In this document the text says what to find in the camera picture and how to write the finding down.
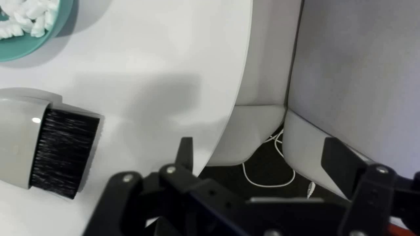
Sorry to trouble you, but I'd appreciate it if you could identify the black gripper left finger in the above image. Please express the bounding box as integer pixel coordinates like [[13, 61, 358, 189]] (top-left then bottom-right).
[[83, 137, 246, 236]]

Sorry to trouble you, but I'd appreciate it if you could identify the white cable on floor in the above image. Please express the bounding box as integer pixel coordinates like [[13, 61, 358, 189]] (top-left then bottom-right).
[[242, 129, 318, 200]]

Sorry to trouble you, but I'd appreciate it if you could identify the light grey armchair near right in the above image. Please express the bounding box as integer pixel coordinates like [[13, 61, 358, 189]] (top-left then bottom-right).
[[209, 0, 420, 197]]

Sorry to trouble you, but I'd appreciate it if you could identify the white round table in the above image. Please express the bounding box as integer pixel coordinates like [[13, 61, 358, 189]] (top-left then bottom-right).
[[0, 0, 253, 236]]

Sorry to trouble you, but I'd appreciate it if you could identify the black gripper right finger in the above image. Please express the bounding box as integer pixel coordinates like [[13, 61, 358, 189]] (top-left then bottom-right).
[[322, 138, 420, 236]]

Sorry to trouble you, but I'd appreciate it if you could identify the teal bowl with white pieces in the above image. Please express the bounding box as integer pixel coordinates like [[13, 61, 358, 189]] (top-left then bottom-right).
[[0, 0, 75, 62]]

